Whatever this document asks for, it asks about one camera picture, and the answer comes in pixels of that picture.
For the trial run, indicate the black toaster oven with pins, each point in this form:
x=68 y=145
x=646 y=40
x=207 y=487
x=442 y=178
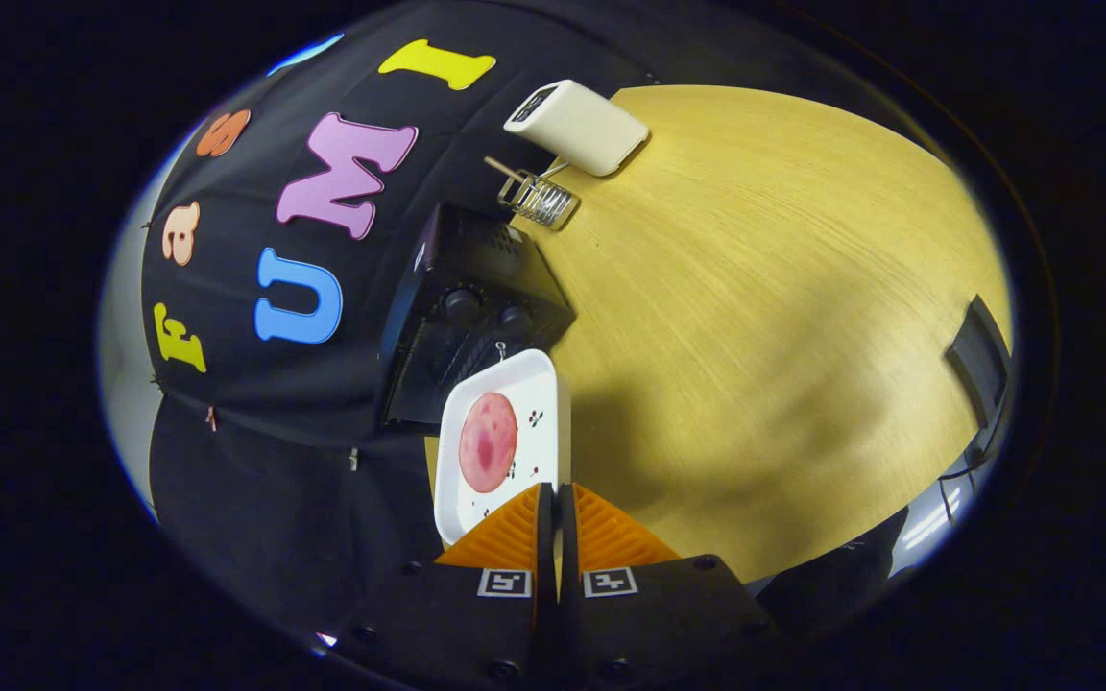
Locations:
x=476 y=288

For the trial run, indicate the white square plate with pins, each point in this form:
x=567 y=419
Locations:
x=539 y=403

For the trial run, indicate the white toaster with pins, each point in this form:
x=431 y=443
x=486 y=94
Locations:
x=577 y=125

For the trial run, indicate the wooden stick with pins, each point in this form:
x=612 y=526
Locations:
x=503 y=168

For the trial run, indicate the pink ham slice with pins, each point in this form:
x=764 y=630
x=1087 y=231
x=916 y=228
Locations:
x=488 y=441

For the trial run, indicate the black backdrop cloth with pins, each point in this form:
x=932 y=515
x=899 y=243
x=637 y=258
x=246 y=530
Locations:
x=323 y=422

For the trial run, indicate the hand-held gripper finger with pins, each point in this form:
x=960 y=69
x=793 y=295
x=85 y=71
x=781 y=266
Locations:
x=566 y=547
x=545 y=547

